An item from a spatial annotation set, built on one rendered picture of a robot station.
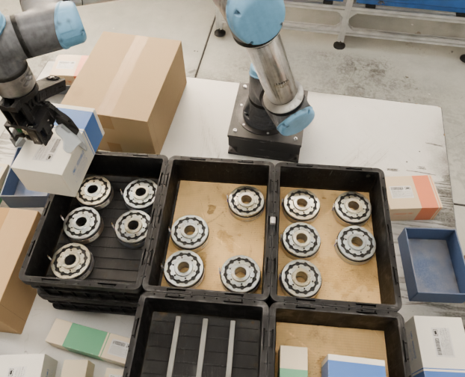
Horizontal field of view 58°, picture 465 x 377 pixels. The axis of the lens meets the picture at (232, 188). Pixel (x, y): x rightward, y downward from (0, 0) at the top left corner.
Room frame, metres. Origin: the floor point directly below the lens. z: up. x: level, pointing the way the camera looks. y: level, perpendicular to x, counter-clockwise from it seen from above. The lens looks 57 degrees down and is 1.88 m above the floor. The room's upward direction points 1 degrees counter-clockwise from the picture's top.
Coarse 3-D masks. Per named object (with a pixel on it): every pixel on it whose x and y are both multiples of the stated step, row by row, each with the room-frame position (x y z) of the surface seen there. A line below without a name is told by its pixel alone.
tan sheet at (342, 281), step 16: (288, 192) 0.67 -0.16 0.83; (320, 192) 0.67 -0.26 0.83; (336, 192) 0.67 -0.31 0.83; (368, 192) 0.67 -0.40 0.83; (320, 208) 0.62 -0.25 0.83; (352, 208) 0.61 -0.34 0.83; (288, 224) 0.57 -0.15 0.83; (320, 224) 0.56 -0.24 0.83; (336, 224) 0.56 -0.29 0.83; (368, 224) 0.56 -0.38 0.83; (320, 256) 0.47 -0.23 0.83; (336, 256) 0.47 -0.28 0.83; (320, 272) 0.42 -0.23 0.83; (336, 272) 0.42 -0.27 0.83; (352, 272) 0.42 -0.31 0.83; (368, 272) 0.42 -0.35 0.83; (320, 288) 0.38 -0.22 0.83; (336, 288) 0.38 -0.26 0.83; (352, 288) 0.38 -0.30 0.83; (368, 288) 0.38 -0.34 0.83
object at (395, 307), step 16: (384, 176) 0.65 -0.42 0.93; (384, 192) 0.60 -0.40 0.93; (384, 208) 0.55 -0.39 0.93; (272, 240) 0.47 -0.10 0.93; (272, 256) 0.43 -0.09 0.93; (272, 272) 0.38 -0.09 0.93; (272, 288) 0.35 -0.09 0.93; (320, 304) 0.30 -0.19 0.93; (336, 304) 0.30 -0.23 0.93; (352, 304) 0.30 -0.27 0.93; (368, 304) 0.30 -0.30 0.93; (384, 304) 0.30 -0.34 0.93; (400, 304) 0.30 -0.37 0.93
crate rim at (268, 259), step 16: (176, 160) 0.73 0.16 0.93; (192, 160) 0.72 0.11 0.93; (208, 160) 0.72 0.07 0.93; (224, 160) 0.72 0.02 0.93; (240, 160) 0.72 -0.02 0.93; (272, 176) 0.66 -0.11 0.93; (272, 192) 0.61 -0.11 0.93; (160, 208) 0.57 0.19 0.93; (272, 208) 0.56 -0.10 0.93; (160, 224) 0.52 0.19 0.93; (144, 272) 0.39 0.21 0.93; (144, 288) 0.35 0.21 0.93; (160, 288) 0.35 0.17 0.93; (176, 288) 0.35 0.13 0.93
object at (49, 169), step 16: (64, 112) 0.72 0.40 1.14; (80, 112) 0.72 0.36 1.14; (80, 128) 0.67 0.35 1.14; (96, 128) 0.71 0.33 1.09; (32, 144) 0.62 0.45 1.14; (48, 144) 0.62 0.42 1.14; (96, 144) 0.68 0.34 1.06; (16, 160) 0.58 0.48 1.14; (32, 160) 0.57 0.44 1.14; (48, 160) 0.57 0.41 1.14; (64, 160) 0.57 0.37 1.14; (80, 160) 0.60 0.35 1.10; (32, 176) 0.55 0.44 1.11; (48, 176) 0.54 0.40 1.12; (64, 176) 0.54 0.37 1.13; (80, 176) 0.58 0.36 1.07; (48, 192) 0.55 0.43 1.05; (64, 192) 0.54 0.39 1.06
